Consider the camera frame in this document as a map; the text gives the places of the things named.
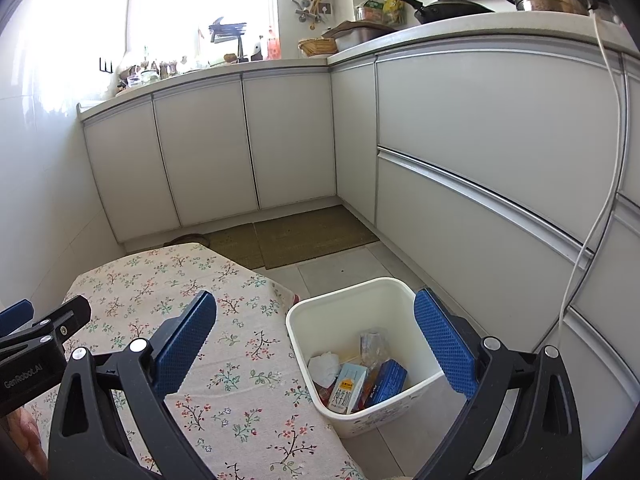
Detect wicker basket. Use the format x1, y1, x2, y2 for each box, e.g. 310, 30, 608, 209
298, 37, 339, 57

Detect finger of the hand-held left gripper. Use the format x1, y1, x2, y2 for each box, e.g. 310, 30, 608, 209
0, 295, 93, 362
0, 298, 35, 337

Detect white plastic bin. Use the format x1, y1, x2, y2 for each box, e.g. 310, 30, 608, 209
284, 276, 446, 439

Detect white paper ball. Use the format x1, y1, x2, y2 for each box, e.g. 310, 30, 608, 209
307, 352, 342, 387

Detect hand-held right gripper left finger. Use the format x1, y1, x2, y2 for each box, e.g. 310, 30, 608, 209
47, 290, 219, 480

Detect metal baking tray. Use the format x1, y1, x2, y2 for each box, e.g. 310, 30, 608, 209
322, 20, 396, 54

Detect dark blue carton box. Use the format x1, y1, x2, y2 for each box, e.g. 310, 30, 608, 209
363, 358, 409, 409

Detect green and yellow package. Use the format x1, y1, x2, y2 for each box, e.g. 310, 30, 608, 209
355, 0, 406, 26

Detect black wok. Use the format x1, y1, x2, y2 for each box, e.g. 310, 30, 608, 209
371, 0, 496, 25

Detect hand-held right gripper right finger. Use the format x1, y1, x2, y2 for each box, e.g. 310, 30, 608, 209
413, 287, 584, 480

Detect metal water pipes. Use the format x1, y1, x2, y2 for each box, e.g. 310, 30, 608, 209
288, 0, 331, 29

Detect small brown floor mat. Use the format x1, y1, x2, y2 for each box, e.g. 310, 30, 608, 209
199, 222, 266, 271

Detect clear plastic water bottle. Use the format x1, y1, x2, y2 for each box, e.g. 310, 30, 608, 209
358, 328, 391, 369

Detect bright window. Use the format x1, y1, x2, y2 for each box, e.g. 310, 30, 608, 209
15, 0, 282, 107

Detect light blue milk carton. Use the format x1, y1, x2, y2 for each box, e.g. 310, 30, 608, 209
329, 362, 369, 415

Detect white cable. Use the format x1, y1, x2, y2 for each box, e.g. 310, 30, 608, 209
557, 7, 631, 352

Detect person's left hand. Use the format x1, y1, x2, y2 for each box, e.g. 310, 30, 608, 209
0, 406, 49, 466

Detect windowsill clutter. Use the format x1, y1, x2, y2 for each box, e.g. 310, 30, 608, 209
115, 57, 201, 92

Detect large brown floor mat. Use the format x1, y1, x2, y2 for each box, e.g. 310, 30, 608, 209
253, 204, 381, 270

